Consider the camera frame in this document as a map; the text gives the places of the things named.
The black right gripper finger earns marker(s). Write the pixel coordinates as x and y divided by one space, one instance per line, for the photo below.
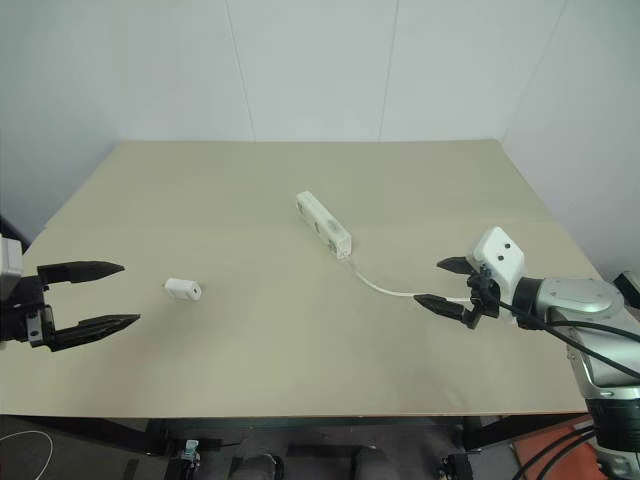
442 304
456 265

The white power strip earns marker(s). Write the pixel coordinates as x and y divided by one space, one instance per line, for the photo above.
324 225

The orange red floor mat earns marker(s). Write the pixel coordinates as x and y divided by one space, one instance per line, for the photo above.
555 450

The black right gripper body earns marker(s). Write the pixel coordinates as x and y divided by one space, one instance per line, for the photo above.
484 295

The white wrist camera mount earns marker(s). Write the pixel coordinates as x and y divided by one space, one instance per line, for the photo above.
9 257
500 260

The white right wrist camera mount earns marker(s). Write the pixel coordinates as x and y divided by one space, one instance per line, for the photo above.
500 260

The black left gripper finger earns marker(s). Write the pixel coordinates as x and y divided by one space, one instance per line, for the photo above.
80 271
95 329

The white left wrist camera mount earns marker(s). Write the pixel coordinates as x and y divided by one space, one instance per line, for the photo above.
9 257

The dark rounded shape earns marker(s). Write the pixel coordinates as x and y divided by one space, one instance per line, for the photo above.
260 467

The black table frame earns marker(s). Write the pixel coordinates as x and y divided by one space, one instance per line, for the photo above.
300 422

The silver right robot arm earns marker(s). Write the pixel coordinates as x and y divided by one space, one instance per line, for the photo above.
585 305

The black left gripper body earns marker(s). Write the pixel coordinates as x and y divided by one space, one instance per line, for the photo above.
27 312

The white plug adapter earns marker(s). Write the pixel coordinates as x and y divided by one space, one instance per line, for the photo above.
182 290

